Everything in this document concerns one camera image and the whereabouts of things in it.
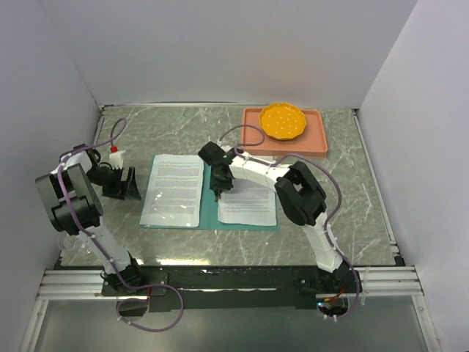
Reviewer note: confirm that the clear glass cup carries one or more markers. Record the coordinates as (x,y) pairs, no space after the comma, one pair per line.
(67,243)

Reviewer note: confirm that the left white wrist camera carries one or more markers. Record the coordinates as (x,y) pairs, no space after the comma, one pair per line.
(116,157)

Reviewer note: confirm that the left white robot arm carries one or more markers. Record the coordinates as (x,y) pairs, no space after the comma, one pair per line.
(73,206)

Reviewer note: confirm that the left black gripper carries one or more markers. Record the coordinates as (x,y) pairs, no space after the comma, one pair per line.
(120,189)

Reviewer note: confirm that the printed paper sheet top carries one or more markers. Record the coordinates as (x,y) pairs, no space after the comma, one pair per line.
(174,192)

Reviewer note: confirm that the orange dotted plate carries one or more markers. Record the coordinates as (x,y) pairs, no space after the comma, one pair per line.
(282,121)

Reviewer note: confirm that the aluminium frame rail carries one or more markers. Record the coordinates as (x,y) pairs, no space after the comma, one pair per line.
(369,281)

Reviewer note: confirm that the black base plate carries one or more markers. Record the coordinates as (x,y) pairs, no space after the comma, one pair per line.
(228,287)

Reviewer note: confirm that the teal file folder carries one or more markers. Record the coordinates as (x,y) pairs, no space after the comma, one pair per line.
(209,212)

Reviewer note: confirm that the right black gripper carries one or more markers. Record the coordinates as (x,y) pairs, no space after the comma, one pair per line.
(216,185)

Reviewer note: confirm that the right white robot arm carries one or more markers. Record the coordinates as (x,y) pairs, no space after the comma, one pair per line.
(301,196)

